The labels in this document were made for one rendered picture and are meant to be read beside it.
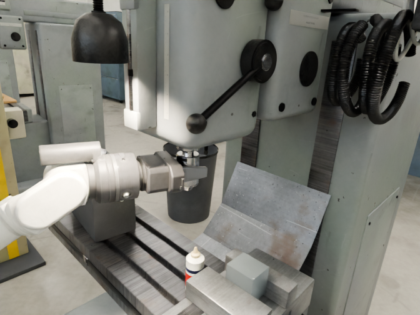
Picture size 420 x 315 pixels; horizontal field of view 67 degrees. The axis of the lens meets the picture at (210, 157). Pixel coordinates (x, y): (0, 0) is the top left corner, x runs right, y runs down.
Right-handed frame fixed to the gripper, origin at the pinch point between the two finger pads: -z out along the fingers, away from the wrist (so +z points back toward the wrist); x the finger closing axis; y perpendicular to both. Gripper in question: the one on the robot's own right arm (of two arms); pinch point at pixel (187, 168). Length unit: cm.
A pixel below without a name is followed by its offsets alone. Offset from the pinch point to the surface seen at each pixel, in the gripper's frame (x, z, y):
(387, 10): 10, -63, -36
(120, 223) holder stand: 23.1, 9.5, 24.0
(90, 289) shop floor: 116, 11, 124
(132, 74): -4.9, 12.0, -19.1
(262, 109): -6.2, -12.5, -13.0
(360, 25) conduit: -12.9, -26.6, -28.9
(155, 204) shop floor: 206, -58, 123
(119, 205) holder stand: 23.1, 9.6, 18.4
